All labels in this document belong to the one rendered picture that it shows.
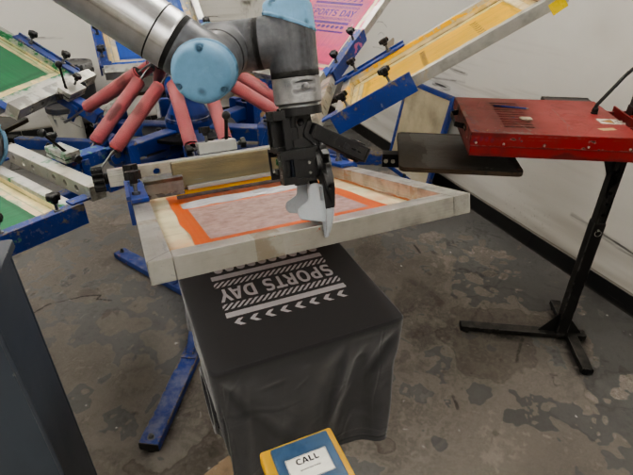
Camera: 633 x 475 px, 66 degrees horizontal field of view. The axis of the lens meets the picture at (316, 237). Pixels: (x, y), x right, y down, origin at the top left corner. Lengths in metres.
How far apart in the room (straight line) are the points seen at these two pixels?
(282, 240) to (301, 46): 0.30
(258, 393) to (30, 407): 0.43
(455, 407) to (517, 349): 0.51
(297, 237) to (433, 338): 1.79
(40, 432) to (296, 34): 0.87
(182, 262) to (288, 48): 0.35
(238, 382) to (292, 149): 0.50
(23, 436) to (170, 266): 0.52
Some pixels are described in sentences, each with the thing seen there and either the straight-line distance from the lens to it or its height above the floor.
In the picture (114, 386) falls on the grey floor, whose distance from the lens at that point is 2.40.
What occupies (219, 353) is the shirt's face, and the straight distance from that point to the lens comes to 1.04.
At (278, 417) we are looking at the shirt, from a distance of 1.17.
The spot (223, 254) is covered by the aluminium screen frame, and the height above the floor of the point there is 1.26.
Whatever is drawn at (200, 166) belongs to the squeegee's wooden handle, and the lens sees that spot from 1.34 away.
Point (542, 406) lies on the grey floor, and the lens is 2.36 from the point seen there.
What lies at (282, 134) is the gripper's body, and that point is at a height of 1.42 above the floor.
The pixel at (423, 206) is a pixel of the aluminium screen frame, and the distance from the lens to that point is 0.89.
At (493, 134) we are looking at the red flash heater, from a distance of 1.84.
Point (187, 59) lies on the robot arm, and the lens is 0.63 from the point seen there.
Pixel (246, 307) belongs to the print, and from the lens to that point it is 1.14.
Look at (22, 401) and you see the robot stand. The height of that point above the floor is 0.96.
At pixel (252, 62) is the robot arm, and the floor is 1.52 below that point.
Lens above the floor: 1.67
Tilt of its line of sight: 31 degrees down
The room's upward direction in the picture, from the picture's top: straight up
